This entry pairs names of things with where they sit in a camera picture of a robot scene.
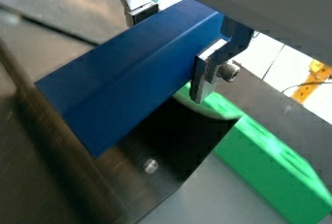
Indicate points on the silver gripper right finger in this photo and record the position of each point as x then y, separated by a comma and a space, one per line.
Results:
212, 64

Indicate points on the blue hexagonal prism block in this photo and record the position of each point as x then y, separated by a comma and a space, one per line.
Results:
111, 88

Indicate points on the green shape sorter board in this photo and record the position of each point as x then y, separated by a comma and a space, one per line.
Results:
270, 165

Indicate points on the yellow perforated metal bracket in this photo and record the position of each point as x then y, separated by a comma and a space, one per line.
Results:
321, 74

